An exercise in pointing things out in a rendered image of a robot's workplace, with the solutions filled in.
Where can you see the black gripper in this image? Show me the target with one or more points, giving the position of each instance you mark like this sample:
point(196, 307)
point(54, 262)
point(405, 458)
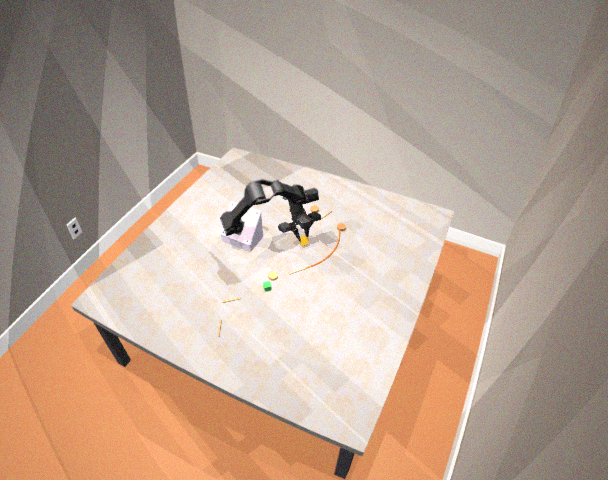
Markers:
point(285, 227)

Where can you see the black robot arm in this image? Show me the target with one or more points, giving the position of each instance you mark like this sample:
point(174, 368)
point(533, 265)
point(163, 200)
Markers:
point(254, 195)

